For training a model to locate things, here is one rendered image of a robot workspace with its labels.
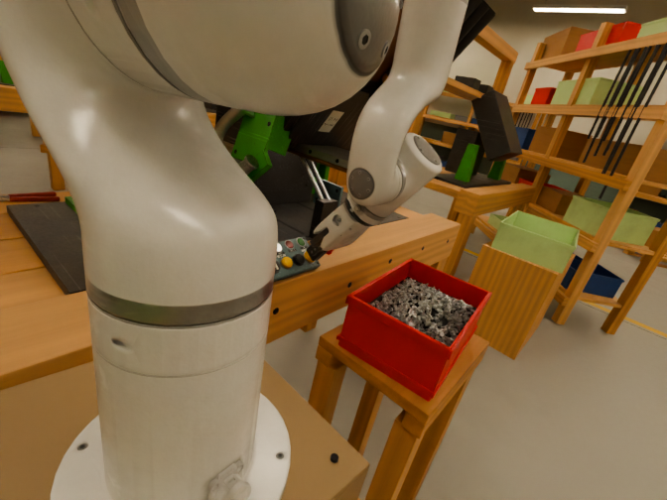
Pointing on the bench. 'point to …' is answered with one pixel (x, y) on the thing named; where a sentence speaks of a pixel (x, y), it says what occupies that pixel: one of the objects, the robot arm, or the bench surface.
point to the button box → (293, 260)
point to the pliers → (31, 196)
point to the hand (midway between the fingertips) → (317, 250)
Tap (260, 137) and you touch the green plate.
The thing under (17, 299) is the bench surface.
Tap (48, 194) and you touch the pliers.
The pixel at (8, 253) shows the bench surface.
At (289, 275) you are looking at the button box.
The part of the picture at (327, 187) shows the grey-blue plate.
